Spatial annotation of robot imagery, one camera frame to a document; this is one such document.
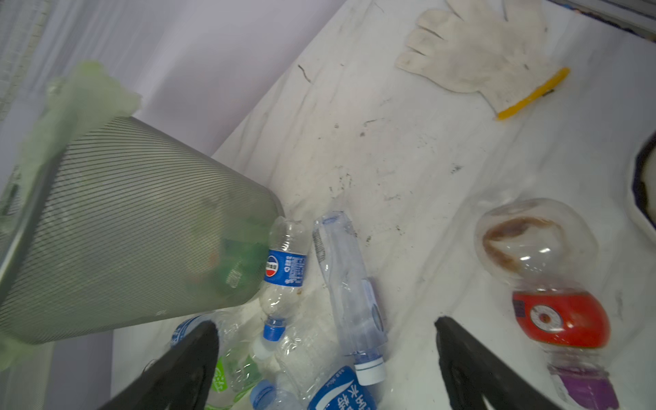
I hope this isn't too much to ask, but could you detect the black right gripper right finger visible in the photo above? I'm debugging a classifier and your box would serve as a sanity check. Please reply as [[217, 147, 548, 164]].
[[435, 316, 558, 410]]

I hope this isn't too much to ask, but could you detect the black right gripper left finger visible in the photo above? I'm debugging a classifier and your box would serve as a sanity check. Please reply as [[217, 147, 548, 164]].
[[102, 321, 220, 410]]

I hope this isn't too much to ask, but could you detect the grey mesh waste bin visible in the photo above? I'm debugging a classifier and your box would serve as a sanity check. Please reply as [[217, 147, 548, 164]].
[[1, 118, 283, 344]]

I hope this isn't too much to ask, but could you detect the green bin liner bag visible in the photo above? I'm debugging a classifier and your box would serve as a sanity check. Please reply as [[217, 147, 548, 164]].
[[1, 61, 141, 369]]

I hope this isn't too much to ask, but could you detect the clear bottle green label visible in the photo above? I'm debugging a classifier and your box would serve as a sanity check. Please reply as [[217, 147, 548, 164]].
[[204, 341, 263, 410]]

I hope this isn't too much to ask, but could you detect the clear bottle blue label white cap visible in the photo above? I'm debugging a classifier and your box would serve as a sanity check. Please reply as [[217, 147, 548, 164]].
[[169, 311, 232, 348]]

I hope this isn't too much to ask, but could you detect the round bottle red label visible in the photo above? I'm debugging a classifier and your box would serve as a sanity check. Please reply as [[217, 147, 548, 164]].
[[474, 198, 620, 409]]

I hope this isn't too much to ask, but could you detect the small bottle blue Pepsi label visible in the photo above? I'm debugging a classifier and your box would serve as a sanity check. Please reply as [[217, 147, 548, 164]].
[[251, 216, 312, 361]]

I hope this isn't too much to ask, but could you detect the tall clear bottle faint label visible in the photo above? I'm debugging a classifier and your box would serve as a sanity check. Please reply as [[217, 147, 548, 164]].
[[313, 211, 387, 386]]

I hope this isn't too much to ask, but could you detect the white cotton work glove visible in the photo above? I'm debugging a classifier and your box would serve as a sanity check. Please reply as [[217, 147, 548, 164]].
[[395, 1, 570, 120]]

